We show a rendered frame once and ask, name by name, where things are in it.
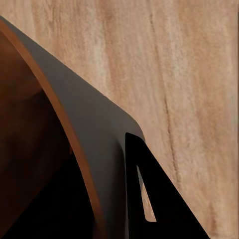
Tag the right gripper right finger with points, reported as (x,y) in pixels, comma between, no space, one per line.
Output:
(174,218)

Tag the trash can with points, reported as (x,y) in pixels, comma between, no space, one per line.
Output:
(45,107)

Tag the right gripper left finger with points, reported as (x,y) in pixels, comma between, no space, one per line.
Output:
(62,209)

